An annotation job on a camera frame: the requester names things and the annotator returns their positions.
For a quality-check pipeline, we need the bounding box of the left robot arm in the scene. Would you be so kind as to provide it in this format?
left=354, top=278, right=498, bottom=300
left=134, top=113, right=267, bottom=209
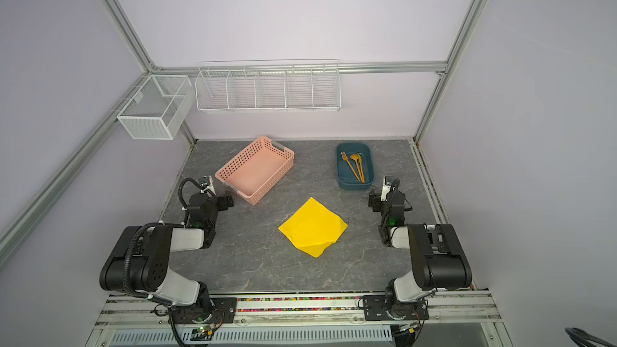
left=99, top=177, right=235, bottom=313

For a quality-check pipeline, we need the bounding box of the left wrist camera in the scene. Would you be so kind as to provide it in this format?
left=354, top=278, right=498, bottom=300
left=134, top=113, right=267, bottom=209
left=198, top=176, right=216, bottom=195

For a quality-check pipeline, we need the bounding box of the white wire wall rack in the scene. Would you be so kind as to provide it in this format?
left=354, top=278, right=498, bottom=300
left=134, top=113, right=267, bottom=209
left=194, top=59, right=342, bottom=112

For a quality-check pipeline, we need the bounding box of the yellow plastic knife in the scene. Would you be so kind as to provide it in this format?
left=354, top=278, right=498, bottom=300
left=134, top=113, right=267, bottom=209
left=355, top=154, right=366, bottom=183

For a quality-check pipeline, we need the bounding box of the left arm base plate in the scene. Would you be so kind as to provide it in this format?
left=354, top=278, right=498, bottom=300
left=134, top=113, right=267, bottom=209
left=171, top=297, right=238, bottom=325

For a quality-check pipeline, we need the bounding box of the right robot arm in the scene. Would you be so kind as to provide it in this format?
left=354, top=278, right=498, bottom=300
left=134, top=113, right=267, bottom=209
left=369, top=176, right=472, bottom=308

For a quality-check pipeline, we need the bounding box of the black cable bottom right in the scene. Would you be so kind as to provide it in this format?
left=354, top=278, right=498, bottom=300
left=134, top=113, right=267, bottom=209
left=565, top=327, right=615, bottom=347

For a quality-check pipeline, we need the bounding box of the white vented cable duct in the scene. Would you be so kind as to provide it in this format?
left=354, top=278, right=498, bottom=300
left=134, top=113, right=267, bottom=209
left=109, top=325, right=394, bottom=346

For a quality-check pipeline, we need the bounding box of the yellow plastic spoon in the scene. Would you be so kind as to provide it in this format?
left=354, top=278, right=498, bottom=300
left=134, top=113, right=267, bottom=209
left=350, top=154, right=365, bottom=183

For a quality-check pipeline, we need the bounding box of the yellow paper napkin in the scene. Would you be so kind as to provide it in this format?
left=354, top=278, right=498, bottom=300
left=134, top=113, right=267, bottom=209
left=279, top=198, right=348, bottom=258

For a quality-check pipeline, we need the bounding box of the white mesh wall box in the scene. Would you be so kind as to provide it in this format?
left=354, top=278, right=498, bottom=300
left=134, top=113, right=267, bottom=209
left=117, top=74, right=196, bottom=141

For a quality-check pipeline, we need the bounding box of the yellow plastic fork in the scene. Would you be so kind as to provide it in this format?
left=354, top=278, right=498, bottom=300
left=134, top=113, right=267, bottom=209
left=341, top=151, right=362, bottom=182

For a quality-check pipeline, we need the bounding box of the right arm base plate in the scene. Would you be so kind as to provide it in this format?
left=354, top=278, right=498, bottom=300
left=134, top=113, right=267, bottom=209
left=358, top=294, right=429, bottom=321

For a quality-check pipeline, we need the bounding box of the teal plastic tray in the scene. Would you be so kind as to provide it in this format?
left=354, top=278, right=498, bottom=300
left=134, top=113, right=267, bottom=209
left=336, top=141, right=374, bottom=191

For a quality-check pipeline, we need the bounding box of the pink plastic basket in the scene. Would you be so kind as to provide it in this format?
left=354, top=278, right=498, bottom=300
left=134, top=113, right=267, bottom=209
left=215, top=136, right=295, bottom=206

